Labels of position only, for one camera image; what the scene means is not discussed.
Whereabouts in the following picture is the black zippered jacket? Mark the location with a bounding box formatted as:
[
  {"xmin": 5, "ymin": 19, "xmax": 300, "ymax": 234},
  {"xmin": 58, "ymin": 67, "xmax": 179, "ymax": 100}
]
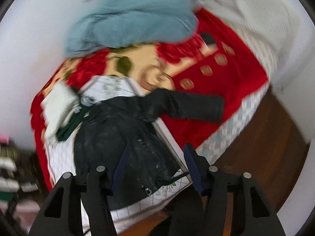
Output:
[{"xmin": 74, "ymin": 88, "xmax": 225, "ymax": 210}]

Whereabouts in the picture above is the blue-grey quilted blanket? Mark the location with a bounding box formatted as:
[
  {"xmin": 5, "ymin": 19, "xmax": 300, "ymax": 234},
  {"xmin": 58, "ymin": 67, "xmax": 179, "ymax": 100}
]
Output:
[{"xmin": 65, "ymin": 0, "xmax": 197, "ymax": 57}]

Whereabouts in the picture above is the green white fleece jacket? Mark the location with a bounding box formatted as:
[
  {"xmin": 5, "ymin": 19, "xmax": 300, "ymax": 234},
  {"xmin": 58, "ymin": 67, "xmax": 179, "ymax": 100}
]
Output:
[{"xmin": 41, "ymin": 81, "xmax": 95, "ymax": 143}]

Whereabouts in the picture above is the red floral plush blanket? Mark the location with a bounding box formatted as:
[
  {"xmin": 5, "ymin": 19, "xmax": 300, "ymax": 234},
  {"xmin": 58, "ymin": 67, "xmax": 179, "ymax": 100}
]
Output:
[{"xmin": 31, "ymin": 9, "xmax": 269, "ymax": 190}]

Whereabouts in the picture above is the white knitted blanket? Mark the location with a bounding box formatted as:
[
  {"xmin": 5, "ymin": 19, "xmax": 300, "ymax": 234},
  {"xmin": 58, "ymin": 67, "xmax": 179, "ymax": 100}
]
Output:
[{"xmin": 201, "ymin": 0, "xmax": 298, "ymax": 78}]

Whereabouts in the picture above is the stack of folded clothes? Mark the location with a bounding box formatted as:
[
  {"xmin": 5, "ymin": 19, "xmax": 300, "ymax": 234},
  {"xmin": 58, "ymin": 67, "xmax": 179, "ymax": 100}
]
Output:
[{"xmin": 0, "ymin": 135, "xmax": 39, "ymax": 202}]

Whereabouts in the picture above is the white quilted sheet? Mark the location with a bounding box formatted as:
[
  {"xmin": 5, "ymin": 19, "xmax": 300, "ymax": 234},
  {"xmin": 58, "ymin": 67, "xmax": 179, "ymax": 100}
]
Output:
[{"xmin": 45, "ymin": 76, "xmax": 191, "ymax": 233}]

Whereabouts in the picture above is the checkered mattress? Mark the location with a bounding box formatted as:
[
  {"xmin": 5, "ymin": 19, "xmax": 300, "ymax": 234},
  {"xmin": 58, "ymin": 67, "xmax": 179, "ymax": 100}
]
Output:
[{"xmin": 196, "ymin": 83, "xmax": 270, "ymax": 165}]

